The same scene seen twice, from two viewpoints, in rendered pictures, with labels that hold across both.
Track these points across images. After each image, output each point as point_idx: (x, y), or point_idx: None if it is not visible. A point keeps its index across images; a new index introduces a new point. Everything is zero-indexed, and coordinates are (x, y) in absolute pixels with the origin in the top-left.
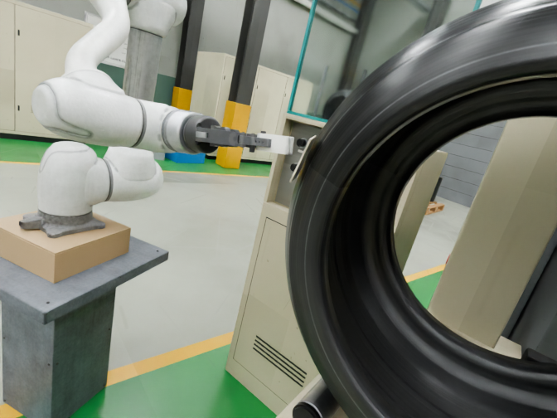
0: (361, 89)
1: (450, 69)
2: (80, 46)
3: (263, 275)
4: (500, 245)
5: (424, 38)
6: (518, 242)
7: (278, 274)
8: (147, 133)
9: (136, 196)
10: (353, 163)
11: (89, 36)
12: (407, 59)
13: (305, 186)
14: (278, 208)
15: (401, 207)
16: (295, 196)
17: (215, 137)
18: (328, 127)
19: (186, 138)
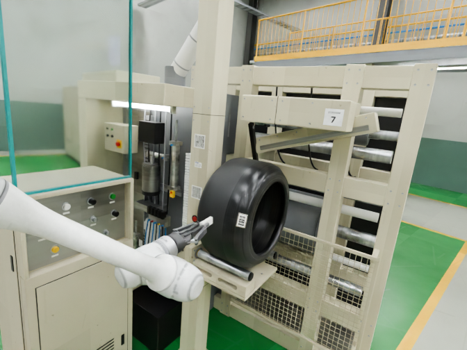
0: (249, 197)
1: (263, 189)
2: (142, 254)
3: (53, 328)
4: None
5: (254, 182)
6: None
7: (67, 313)
8: None
9: None
10: (255, 214)
11: (122, 246)
12: (256, 188)
13: (246, 226)
14: (46, 271)
15: (132, 211)
16: (240, 230)
17: (200, 237)
18: (244, 209)
19: (179, 251)
